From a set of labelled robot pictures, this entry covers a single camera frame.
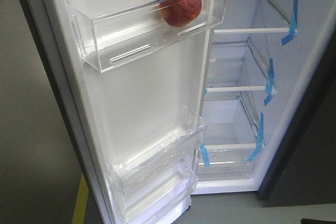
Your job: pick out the clear door bin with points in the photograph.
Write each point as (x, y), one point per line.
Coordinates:
(111, 40)
(132, 173)
(151, 194)

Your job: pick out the fridge body white interior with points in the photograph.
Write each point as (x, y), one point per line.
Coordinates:
(262, 59)

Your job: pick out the clear upper door bin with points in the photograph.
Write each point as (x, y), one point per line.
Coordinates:
(111, 40)

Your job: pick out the red yellow apple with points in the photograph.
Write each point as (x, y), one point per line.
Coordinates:
(179, 13)

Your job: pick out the clear lower door bin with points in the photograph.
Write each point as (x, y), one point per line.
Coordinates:
(151, 194)

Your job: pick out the clear middle door bin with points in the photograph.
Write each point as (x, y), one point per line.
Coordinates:
(132, 173)

